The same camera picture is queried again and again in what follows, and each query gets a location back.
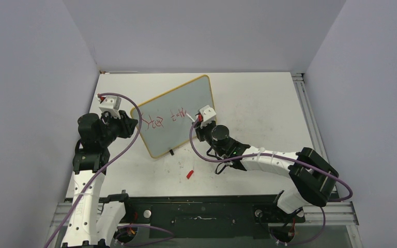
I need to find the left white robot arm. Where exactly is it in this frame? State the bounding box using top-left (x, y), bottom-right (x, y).
top-left (60, 111), bottom-right (141, 247)

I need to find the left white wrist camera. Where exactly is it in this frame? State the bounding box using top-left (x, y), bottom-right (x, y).
top-left (97, 95), bottom-right (121, 119)

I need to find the aluminium frame rail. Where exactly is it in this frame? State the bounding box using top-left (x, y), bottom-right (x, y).
top-left (49, 201), bottom-right (359, 227)

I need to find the yellow framed whiteboard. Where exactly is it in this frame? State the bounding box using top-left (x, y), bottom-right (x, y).
top-left (138, 74), bottom-right (215, 159)

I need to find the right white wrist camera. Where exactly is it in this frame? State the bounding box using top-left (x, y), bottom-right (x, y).
top-left (198, 105), bottom-right (217, 128)

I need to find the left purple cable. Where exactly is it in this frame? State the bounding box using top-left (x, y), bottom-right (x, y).
top-left (42, 92), bottom-right (143, 248)

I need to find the purple cable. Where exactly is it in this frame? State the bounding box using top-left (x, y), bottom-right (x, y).
top-left (189, 119), bottom-right (354, 203)
top-left (42, 92), bottom-right (143, 248)

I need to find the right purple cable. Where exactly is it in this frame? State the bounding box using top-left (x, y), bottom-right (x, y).
top-left (189, 119), bottom-right (354, 203)

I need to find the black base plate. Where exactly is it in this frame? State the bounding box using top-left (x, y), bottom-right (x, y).
top-left (120, 195), bottom-right (306, 239)

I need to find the aluminium side rail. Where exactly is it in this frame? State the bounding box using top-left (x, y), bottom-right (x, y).
top-left (291, 73), bottom-right (329, 162)

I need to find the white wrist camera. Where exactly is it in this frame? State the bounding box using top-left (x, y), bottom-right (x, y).
top-left (97, 95), bottom-right (121, 119)
top-left (198, 105), bottom-right (217, 128)

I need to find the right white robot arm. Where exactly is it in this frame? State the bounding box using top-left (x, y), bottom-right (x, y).
top-left (190, 121), bottom-right (339, 221)

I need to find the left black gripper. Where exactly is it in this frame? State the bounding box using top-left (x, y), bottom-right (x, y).
top-left (99, 110), bottom-right (138, 147)

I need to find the red marker cap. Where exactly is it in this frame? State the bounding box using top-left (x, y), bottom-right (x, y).
top-left (186, 170), bottom-right (194, 179)

